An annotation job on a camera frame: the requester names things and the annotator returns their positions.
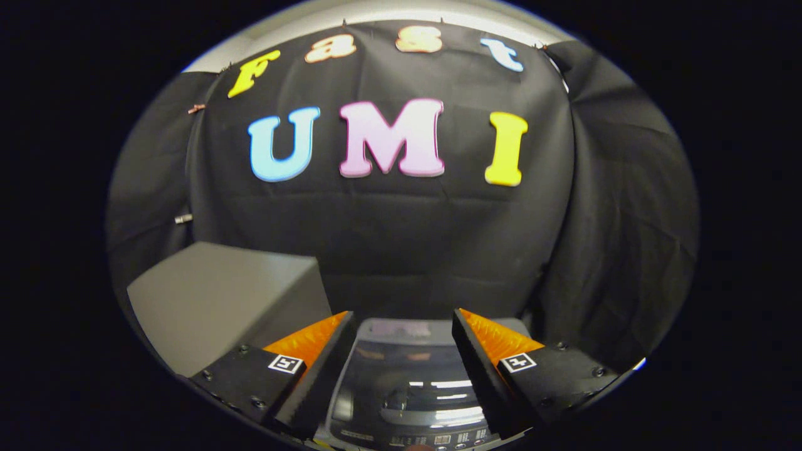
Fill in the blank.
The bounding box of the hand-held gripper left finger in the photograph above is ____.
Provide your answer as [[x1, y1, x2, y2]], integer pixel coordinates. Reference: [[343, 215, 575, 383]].
[[188, 310, 359, 441]]

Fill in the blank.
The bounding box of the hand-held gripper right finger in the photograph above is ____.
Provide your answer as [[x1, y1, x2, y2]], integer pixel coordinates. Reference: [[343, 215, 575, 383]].
[[451, 307, 624, 439]]

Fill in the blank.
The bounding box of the grey washing machine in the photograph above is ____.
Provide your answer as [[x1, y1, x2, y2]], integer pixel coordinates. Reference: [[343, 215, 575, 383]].
[[313, 316, 533, 451]]

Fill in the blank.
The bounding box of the grey box stand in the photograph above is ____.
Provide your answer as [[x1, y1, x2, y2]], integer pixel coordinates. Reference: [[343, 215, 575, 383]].
[[127, 242, 333, 378]]

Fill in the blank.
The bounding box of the black backdrop cloth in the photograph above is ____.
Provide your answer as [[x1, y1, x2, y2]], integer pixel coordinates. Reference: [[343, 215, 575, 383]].
[[105, 19, 700, 373]]

